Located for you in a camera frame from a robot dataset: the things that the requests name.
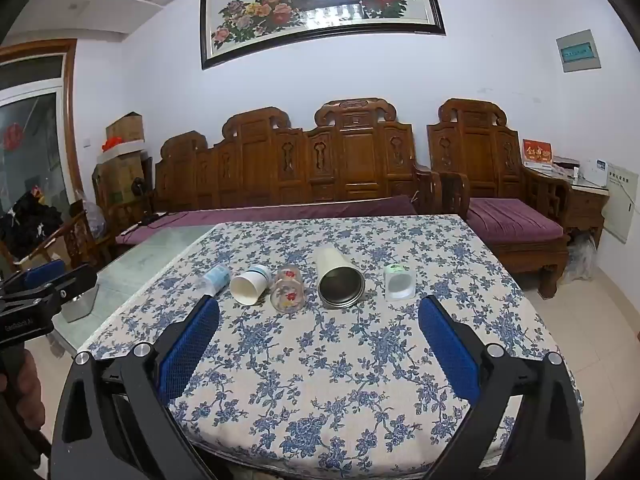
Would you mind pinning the dark clothes pile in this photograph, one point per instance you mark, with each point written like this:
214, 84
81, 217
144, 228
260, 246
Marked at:
27, 225

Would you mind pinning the carved wooden sofa bench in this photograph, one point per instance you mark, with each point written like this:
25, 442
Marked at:
350, 160

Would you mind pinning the small wooden chair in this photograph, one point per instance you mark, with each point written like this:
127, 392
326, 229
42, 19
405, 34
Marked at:
75, 240

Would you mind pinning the large cardboard box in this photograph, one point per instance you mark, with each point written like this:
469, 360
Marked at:
117, 180

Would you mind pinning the blue floral tablecloth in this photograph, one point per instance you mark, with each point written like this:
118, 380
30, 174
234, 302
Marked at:
325, 365

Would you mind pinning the small black fan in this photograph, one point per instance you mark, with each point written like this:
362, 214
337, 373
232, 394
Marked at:
138, 187

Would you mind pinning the red door ornament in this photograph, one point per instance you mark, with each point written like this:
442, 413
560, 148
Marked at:
12, 137

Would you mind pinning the cream steel insulated cup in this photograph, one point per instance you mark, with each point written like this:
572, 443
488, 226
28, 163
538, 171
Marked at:
334, 266

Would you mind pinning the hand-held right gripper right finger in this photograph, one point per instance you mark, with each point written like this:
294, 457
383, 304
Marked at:
448, 350

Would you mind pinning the wooden framed glass door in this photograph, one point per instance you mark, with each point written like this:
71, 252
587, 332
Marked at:
35, 125

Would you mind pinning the clear plastic bag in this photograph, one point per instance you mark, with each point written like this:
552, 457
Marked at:
580, 257
95, 217

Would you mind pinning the small cardboard box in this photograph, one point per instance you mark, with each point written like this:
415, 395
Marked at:
125, 127

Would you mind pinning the short purple seat cushion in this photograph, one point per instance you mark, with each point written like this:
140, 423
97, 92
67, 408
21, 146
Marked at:
510, 217

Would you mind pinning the clear plastic cup blue label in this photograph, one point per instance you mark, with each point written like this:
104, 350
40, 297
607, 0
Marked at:
217, 277

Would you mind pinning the flower print glass cup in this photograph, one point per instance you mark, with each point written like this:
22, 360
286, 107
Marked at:
288, 294

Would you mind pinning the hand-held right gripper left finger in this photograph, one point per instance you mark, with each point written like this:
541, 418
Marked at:
189, 347

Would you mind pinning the grey wall electrical box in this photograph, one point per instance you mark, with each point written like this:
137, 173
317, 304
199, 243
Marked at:
578, 51

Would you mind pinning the long purple seat cushion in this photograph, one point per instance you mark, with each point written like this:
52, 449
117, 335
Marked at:
280, 212

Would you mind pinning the white paper cup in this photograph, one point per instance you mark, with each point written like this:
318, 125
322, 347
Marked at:
247, 287

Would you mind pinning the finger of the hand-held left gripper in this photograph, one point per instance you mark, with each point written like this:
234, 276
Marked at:
42, 275
75, 280

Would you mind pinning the red gift box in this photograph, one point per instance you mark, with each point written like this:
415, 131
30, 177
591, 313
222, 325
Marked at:
536, 152

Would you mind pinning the framed peacock flower painting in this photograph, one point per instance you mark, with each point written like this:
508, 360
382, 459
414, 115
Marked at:
320, 5

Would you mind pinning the person's left hand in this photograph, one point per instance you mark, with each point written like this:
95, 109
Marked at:
27, 395

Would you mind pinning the white blue carton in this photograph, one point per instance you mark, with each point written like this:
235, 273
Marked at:
594, 172

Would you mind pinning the orange red cloth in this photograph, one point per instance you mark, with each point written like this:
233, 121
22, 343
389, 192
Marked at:
112, 144

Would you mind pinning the small white green cup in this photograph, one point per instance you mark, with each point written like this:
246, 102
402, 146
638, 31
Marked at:
398, 284

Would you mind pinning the carved wooden armchair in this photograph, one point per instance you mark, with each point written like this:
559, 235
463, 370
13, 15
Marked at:
475, 160

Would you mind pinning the wooden side table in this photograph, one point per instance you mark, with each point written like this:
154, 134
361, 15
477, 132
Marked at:
585, 207

